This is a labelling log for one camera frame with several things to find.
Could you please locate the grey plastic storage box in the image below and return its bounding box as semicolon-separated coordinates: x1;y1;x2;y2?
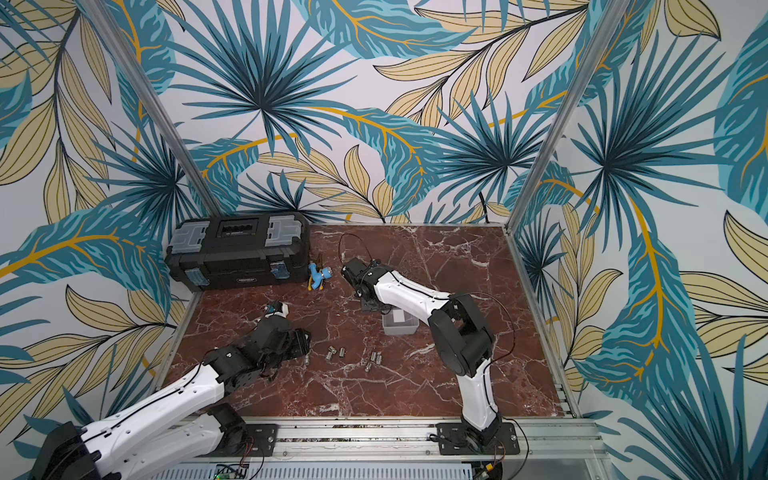
382;308;420;336

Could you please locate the metal frame post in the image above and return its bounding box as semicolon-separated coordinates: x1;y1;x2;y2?
505;1;628;238
81;0;223;215

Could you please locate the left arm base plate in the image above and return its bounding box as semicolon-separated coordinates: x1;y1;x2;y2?
205;423;279;458

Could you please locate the aluminium rail front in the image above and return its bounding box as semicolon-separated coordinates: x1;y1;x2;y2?
89;416;613;480

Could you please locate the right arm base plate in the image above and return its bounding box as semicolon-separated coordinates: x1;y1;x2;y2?
429;422;521;457

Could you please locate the right metal frame post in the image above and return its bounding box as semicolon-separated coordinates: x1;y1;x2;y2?
505;1;628;238

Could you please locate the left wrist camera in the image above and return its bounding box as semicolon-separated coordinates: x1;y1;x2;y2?
265;301;289;317

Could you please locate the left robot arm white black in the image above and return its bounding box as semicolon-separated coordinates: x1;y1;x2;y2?
27;314;311;479

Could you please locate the blue toy figure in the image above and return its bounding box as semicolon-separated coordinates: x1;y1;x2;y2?
308;261;332;291

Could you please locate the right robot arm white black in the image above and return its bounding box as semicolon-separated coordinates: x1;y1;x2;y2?
342;258;502;449

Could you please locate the left metal frame post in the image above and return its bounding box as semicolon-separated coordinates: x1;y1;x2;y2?
81;0;223;215

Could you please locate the black plastic toolbox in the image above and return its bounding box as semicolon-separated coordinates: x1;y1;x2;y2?
165;212;310;291

